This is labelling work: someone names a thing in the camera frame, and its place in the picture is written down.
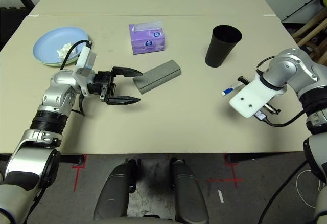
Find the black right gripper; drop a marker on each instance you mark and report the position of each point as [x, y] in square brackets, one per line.
[273, 109]

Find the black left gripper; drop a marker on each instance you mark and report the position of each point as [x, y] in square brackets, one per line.
[102, 80]

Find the grey glasses case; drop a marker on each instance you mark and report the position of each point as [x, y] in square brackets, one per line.
[158, 75]

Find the white tissue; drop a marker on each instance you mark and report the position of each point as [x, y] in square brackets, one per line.
[64, 51]

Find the blue plastic plate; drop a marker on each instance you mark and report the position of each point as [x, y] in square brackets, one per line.
[48, 45]

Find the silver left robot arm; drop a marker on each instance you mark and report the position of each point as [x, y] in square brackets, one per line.
[61, 80]

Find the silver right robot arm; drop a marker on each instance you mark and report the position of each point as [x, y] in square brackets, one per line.
[288, 68]

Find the purple tissue box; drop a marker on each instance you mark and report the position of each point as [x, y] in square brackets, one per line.
[148, 45]

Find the white marker blue cap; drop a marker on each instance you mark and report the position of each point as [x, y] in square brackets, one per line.
[228, 90]

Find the black table foot bar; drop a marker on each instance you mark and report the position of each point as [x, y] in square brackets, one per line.
[72, 159]
[263, 157]

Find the green plastic plate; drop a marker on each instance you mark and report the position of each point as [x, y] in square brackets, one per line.
[55, 65]

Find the black plastic cup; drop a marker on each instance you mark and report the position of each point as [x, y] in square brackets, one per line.
[222, 47]

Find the red floor tape cross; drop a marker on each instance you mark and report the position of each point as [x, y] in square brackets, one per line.
[233, 180]

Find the white tape piece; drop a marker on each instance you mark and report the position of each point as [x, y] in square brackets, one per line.
[269, 15]
[33, 15]

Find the white floor tape strip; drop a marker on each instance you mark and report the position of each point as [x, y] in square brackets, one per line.
[221, 196]

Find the red floor tape corner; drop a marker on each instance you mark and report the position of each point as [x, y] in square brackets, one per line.
[75, 178]

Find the grey left robot leg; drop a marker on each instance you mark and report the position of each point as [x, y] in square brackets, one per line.
[115, 193]

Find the grey robot leg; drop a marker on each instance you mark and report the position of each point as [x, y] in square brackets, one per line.
[189, 193]
[115, 193]

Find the grey right robot leg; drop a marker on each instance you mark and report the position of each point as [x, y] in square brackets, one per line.
[189, 193]

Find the black foam puzzle mat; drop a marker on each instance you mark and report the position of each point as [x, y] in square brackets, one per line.
[10, 22]

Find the grey robot waist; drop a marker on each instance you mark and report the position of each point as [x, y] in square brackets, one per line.
[135, 221]

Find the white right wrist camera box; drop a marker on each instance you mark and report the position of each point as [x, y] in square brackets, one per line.
[250, 98]

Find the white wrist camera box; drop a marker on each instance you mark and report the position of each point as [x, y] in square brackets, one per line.
[250, 98]
[85, 60]

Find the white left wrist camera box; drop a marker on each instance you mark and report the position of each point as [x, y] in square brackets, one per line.
[85, 60]

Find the wooden frame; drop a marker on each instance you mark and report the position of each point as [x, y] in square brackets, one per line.
[310, 29]

